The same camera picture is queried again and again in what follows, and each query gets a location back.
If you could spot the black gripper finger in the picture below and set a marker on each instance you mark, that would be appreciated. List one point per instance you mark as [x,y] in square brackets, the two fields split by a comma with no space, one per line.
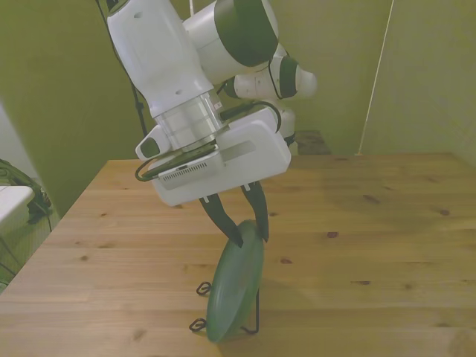
[219,217]
[258,208]

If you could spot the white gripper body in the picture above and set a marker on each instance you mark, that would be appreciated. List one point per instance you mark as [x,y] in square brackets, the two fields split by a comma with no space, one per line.
[253,167]

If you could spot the dark green round plate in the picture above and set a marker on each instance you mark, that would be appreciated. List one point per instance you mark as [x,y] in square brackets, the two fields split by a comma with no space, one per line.
[234,290]

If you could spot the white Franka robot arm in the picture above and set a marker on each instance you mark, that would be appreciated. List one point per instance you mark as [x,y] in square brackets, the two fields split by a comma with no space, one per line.
[156,56]

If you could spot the white slanted pole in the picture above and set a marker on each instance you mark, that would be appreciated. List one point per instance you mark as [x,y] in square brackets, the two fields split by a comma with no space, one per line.
[375,82]

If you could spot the white side table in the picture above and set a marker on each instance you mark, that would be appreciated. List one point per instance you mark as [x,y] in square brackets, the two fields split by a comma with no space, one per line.
[11,201]

